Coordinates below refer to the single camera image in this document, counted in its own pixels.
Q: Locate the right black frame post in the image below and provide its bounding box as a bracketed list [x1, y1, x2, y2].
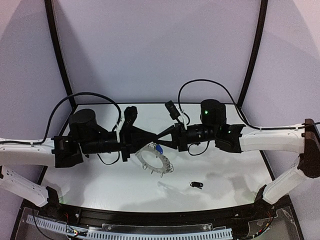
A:
[237, 0, 269, 109]

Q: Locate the blue tagged silver key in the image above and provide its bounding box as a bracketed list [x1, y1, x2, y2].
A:
[154, 144, 163, 154]

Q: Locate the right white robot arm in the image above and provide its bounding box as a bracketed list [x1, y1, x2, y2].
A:
[155, 99, 320, 206]

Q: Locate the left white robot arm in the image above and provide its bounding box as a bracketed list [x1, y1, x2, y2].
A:
[0, 106, 157, 208]

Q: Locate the white slotted cable duct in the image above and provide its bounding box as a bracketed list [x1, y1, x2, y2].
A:
[24, 214, 233, 240]

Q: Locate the black frame post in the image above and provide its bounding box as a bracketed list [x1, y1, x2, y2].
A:
[237, 0, 269, 109]
[44, 0, 73, 96]

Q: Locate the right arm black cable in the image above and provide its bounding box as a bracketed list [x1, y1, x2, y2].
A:
[177, 79, 308, 156]

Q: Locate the left black frame post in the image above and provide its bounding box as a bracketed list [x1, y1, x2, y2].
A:
[44, 0, 73, 96]

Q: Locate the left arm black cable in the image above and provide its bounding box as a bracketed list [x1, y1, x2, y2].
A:
[0, 91, 123, 166]

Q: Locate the black tagged key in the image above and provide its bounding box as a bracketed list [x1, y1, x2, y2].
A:
[189, 181, 204, 190]

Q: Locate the black front aluminium rail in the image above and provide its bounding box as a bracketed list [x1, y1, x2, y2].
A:
[61, 204, 258, 226]

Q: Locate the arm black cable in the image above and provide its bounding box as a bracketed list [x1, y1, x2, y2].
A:
[0, 91, 123, 166]
[177, 79, 308, 156]

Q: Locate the metal disc keyring with rings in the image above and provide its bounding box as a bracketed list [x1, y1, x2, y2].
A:
[135, 145, 174, 178]

